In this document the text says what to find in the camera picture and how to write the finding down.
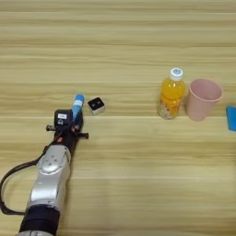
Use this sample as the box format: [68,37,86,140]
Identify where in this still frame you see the small black white cube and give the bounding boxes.
[87,97,107,116]

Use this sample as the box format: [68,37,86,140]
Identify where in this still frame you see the blue glue stick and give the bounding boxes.
[71,93,86,123]

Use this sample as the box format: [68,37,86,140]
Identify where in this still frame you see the orange juice bottle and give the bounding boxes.
[157,67,187,121]

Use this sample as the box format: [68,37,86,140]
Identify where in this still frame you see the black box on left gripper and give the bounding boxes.
[53,109,74,127]

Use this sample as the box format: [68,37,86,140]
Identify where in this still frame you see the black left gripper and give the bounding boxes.
[45,106,90,152]

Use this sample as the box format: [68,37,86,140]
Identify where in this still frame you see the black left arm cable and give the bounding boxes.
[0,148,51,216]

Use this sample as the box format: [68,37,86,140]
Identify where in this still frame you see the pink plastic cup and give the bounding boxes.
[185,77,224,123]

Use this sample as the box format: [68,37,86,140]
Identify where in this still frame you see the blue block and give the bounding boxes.
[226,105,236,133]

